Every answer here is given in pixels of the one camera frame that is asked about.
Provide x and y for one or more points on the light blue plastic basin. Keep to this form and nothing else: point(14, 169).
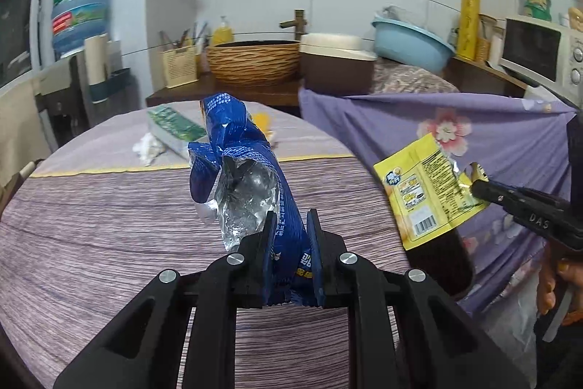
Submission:
point(408, 44)

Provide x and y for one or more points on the water dispenser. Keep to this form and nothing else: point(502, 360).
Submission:
point(69, 104)

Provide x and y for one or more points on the green carton box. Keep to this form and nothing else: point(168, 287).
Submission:
point(174, 130)

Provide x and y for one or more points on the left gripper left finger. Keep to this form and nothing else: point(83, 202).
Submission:
point(179, 331)

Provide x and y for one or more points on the cream utensil holder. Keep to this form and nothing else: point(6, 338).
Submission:
point(180, 66)

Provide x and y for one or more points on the woven brown basin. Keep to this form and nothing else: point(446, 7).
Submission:
point(254, 63)

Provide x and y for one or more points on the yellow wrap roll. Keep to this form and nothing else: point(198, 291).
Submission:
point(468, 29)

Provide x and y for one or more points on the wooden counter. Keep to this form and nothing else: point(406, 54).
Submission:
point(284, 94)

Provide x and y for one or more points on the window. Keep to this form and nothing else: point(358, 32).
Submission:
point(26, 37)

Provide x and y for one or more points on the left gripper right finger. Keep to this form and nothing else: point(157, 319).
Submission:
point(404, 330)

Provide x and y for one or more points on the yellow white sponge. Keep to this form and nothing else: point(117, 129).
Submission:
point(264, 123)

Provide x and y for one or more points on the crumpled white tissue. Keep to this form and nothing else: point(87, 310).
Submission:
point(148, 148)

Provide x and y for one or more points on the yellow snack packet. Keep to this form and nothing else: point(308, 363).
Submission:
point(428, 193)

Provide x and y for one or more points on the yellow soap dispenser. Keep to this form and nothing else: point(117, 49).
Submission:
point(223, 33)

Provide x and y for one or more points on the right hand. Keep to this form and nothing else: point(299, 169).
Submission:
point(551, 272)

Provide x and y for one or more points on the brown cream rice cooker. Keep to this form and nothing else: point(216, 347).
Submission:
point(336, 65)

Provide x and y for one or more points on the white microwave oven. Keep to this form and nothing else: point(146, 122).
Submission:
point(542, 53)

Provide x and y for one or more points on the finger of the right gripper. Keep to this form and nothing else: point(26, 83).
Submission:
point(492, 192)

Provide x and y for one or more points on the blue water jug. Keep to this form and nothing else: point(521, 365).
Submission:
point(73, 21)

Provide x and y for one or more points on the blue snack wrapper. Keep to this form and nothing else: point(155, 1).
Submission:
point(236, 180)

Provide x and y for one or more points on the purple floral cloth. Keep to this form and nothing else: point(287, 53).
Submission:
point(518, 142)

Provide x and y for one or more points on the bamboo style faucet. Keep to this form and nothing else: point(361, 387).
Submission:
point(298, 24)

